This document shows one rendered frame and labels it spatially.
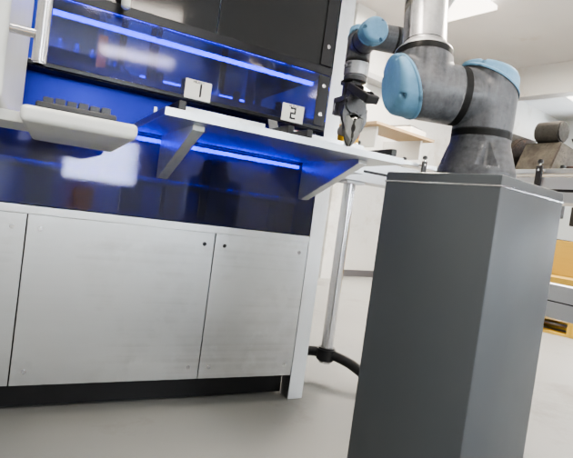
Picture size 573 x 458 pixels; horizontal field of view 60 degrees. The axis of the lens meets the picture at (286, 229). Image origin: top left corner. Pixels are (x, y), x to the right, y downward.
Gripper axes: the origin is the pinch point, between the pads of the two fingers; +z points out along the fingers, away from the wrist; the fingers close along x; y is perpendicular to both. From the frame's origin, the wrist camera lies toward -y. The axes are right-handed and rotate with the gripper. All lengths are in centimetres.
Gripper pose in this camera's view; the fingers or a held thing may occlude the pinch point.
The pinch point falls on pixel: (350, 142)
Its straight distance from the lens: 153.0
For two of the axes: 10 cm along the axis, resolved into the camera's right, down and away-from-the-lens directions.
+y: -4.5, -0.8, 8.9
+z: -1.3, 9.9, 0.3
